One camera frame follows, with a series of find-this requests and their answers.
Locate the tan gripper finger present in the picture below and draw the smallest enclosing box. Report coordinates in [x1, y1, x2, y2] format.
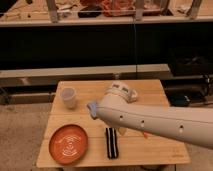
[116, 127, 127, 136]

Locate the orange ceramic bowl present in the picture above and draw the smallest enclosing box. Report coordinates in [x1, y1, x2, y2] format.
[49, 124, 88, 165]

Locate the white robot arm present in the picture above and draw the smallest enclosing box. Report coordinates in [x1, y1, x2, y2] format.
[91, 81, 213, 149]

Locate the black white striped cloth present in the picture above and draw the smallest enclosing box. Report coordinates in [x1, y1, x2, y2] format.
[105, 128, 119, 159]

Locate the orange carrot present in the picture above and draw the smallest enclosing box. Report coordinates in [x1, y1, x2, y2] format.
[142, 132, 148, 139]

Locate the white plastic bottle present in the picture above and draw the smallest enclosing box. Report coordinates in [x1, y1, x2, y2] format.
[129, 90, 138, 103]

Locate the blue sponge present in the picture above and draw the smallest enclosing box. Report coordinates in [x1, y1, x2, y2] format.
[87, 102, 97, 119]

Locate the wooden table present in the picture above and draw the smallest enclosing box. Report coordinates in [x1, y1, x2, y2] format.
[37, 80, 190, 168]

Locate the translucent plastic cup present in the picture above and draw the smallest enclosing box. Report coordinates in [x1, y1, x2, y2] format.
[60, 87, 77, 109]

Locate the black bag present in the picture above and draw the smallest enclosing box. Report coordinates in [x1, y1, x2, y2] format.
[168, 56, 213, 76]

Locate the red cloth on shelf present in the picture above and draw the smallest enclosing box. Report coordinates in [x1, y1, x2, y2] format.
[101, 0, 135, 17]

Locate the black object on shelf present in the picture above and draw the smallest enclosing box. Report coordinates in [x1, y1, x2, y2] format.
[78, 6, 102, 18]

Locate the metal shelf rail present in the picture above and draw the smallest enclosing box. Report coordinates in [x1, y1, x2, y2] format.
[0, 64, 170, 87]

